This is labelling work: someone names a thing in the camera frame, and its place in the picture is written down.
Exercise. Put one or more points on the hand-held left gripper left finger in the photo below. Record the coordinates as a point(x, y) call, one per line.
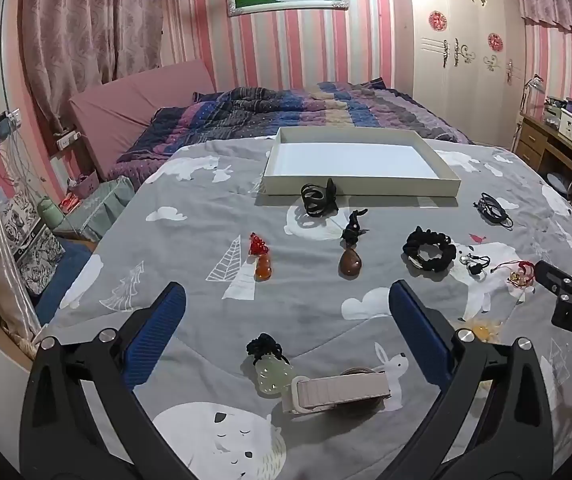
point(158, 330)

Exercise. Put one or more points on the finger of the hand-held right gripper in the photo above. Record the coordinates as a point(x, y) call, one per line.
point(560, 285)

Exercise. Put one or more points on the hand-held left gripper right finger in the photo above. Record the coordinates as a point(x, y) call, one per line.
point(415, 330)

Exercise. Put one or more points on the black fabric scrunchie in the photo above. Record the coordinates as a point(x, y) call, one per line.
point(415, 250)

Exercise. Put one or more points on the orange gourd pendant red knot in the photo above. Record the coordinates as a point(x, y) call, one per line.
point(262, 270)

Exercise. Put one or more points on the black hair claw clip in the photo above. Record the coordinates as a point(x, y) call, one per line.
point(318, 197)

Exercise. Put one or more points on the white shallow cardboard box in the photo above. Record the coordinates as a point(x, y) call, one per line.
point(355, 160)

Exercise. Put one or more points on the small black white charm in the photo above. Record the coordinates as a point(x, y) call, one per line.
point(474, 266)

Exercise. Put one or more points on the grey animal print blanket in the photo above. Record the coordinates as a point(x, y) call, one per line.
point(191, 240)

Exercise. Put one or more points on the beige hair clip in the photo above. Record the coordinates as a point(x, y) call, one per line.
point(338, 390)

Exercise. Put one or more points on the blue cloth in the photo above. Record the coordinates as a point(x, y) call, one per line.
point(61, 280)

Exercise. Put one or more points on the wooden desk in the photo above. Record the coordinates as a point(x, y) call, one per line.
point(535, 145)

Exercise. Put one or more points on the white box on desk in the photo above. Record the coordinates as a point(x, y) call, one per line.
point(568, 125)

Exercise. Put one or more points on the green storage basket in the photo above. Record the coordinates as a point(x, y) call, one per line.
point(101, 205)

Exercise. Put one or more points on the floral tote bag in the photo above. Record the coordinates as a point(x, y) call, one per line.
point(36, 255)

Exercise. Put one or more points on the green bottle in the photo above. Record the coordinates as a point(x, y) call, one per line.
point(50, 212)

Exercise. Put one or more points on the desk lamp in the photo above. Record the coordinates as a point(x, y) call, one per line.
point(533, 82)

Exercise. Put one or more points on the white power strip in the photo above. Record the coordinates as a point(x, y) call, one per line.
point(68, 139)

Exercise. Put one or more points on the white wardrobe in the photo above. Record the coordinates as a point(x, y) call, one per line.
point(460, 85)

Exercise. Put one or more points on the pink mattress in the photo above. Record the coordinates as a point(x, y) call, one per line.
point(131, 100)

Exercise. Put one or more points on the striped purple blue quilt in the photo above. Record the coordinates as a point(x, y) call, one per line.
point(266, 110)

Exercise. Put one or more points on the pink floral curtain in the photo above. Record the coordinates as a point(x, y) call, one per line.
point(91, 25)

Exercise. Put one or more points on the wall socket with chargers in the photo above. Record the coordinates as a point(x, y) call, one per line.
point(6, 122)

